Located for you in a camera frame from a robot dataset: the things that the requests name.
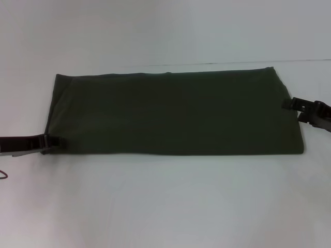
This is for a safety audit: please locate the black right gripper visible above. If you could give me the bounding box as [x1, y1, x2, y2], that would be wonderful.
[281, 96, 331, 120]

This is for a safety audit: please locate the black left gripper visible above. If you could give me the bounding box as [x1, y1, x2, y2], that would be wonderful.
[0, 134, 68, 156]

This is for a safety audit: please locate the dark green FREE t-shirt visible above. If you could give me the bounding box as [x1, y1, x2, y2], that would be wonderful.
[41, 66, 307, 157]

